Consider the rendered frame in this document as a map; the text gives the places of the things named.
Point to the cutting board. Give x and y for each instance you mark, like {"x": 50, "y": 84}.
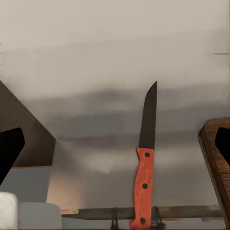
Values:
{"x": 220, "y": 166}

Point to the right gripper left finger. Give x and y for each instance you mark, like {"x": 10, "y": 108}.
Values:
{"x": 11, "y": 144}

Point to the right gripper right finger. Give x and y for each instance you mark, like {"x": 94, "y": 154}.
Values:
{"x": 223, "y": 143}

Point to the parer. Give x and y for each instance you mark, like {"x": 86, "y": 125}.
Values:
{"x": 142, "y": 196}

